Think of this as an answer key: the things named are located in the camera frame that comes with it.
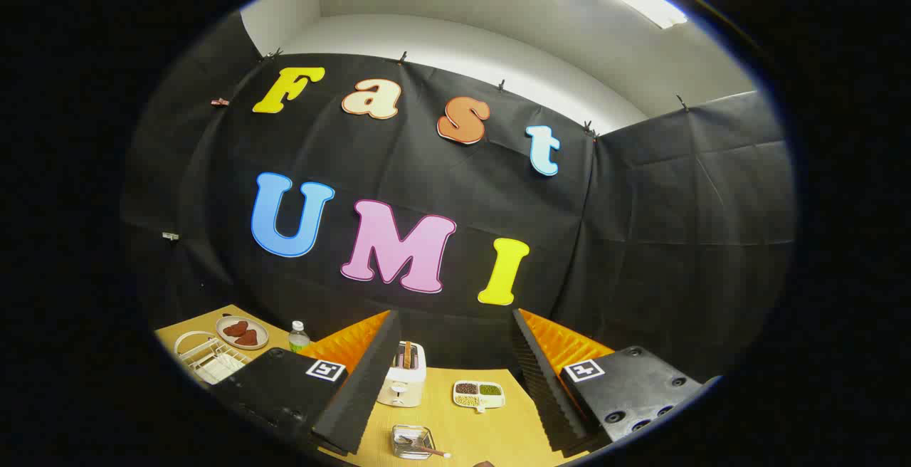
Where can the toast slice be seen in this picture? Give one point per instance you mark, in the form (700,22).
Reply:
(408,354)

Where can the small grey plate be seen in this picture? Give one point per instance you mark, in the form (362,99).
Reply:
(224,339)

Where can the white toaster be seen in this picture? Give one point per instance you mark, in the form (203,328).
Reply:
(400,389)

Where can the green label drink bottle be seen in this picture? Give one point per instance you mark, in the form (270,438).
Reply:
(299,340)

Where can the white divided dish with beans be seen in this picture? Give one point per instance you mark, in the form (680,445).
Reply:
(478,401)

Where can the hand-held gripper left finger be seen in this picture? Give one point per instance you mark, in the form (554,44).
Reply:
(370,381)

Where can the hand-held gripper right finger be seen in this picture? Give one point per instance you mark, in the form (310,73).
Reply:
(541,381)

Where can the red heart-shaped snack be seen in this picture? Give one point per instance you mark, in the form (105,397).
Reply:
(247,339)
(235,328)

